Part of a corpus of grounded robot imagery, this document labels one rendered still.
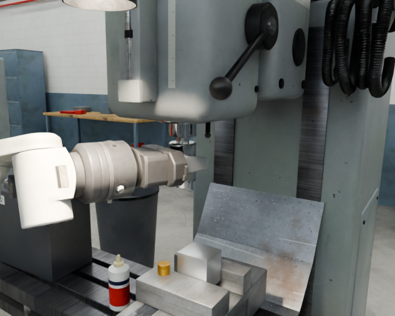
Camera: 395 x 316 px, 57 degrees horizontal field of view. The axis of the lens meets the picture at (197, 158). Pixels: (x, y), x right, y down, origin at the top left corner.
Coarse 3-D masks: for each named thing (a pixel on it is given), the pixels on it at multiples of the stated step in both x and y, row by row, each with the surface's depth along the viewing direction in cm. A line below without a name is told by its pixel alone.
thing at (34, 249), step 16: (0, 208) 85; (16, 208) 82; (80, 208) 84; (0, 224) 86; (16, 224) 83; (48, 224) 77; (64, 224) 81; (80, 224) 85; (0, 240) 87; (16, 240) 84; (32, 240) 81; (48, 240) 78; (64, 240) 81; (80, 240) 86; (0, 256) 89; (16, 256) 85; (32, 256) 82; (48, 256) 79; (64, 256) 82; (80, 256) 86; (32, 272) 83; (48, 272) 80; (64, 272) 82
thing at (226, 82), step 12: (252, 12) 54; (264, 12) 53; (276, 12) 57; (252, 24) 54; (264, 24) 53; (276, 24) 57; (252, 36) 54; (264, 36) 54; (276, 36) 58; (252, 48) 51; (264, 48) 56; (240, 60) 49; (228, 72) 47; (216, 84) 44; (228, 84) 45; (216, 96) 45; (228, 96) 45
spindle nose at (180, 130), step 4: (172, 124) 60; (176, 124) 59; (180, 124) 59; (184, 124) 59; (188, 124) 59; (192, 124) 60; (196, 124) 61; (172, 128) 60; (176, 128) 59; (180, 128) 59; (184, 128) 59; (188, 128) 59; (192, 128) 60; (196, 128) 61; (172, 132) 60; (176, 132) 59; (180, 132) 59; (184, 132) 59; (188, 132) 59; (192, 132) 60; (196, 132) 61; (172, 136) 60; (176, 136) 60; (180, 136) 59; (184, 136) 59; (188, 136) 60; (192, 136) 60
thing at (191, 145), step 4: (172, 144) 60; (176, 144) 60; (180, 144) 60; (184, 144) 60; (188, 144) 60; (192, 144) 61; (172, 148) 60; (176, 148) 60; (180, 148) 60; (184, 148) 60; (188, 148) 60; (192, 148) 61
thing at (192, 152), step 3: (180, 150) 60; (183, 150) 60; (186, 150) 60; (189, 150) 60; (192, 150) 61; (195, 150) 61; (183, 153) 60; (186, 153) 60; (189, 153) 60; (192, 153) 61; (195, 153) 62; (195, 156) 62; (189, 174) 61; (192, 174) 62; (195, 174) 62; (189, 177) 61; (192, 177) 62; (195, 177) 63; (189, 180) 61; (192, 180) 62; (195, 180) 63
